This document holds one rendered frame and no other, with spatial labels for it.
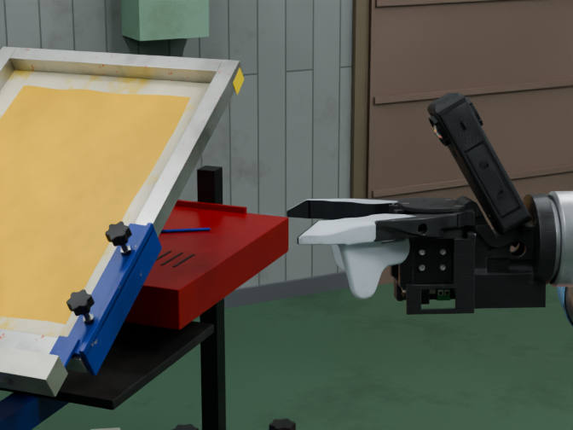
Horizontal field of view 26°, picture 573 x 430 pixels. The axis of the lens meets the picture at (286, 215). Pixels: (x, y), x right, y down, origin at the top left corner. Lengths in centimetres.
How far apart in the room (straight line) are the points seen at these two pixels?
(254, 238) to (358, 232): 204
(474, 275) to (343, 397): 388
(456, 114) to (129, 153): 163
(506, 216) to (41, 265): 152
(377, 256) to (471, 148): 11
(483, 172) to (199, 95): 169
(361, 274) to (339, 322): 467
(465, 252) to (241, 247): 193
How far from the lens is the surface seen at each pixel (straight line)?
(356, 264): 90
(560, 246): 96
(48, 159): 258
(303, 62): 567
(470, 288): 95
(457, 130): 94
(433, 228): 92
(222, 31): 548
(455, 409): 475
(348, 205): 101
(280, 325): 553
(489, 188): 95
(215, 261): 276
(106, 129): 260
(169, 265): 273
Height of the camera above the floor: 193
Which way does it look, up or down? 15 degrees down
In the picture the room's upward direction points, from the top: straight up
